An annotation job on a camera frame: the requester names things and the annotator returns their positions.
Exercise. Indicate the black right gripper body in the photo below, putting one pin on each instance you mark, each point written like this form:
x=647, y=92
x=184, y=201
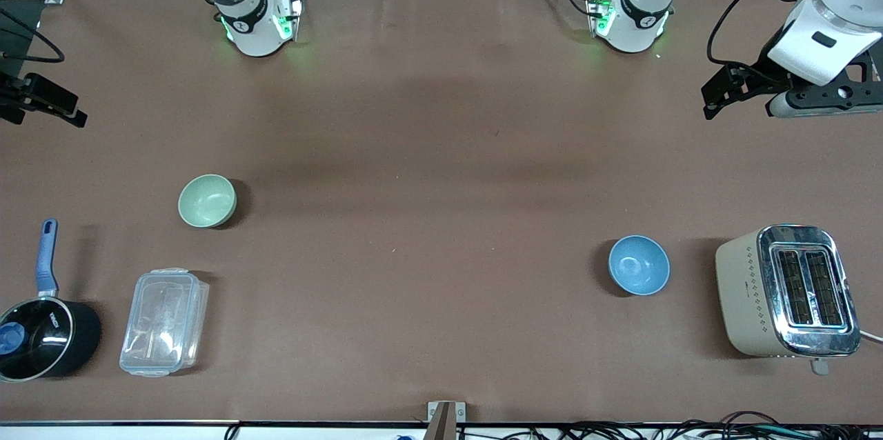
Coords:
x=15, y=98

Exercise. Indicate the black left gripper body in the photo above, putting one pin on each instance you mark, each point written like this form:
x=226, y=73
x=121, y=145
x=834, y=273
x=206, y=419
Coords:
x=764, y=74

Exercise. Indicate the green bowl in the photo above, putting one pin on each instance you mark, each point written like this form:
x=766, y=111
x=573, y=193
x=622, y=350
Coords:
x=207, y=201

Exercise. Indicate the blue bowl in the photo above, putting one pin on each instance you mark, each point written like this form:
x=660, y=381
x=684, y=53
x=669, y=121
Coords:
x=639, y=265

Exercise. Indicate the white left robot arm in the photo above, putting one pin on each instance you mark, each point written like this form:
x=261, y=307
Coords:
x=638, y=26

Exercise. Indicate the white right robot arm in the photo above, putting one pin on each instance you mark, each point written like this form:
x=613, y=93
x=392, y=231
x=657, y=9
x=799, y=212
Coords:
x=252, y=33

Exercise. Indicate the beige chrome toaster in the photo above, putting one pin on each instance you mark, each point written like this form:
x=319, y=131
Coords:
x=745, y=295

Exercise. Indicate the clear plastic food container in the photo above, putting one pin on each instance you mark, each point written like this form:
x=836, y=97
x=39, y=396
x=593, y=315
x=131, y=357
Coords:
x=164, y=323

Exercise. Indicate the glass pot lid blue knob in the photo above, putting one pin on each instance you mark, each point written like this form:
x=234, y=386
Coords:
x=38, y=343

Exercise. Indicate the metal clamp bracket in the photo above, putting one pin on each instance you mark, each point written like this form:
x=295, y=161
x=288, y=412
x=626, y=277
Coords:
x=445, y=419

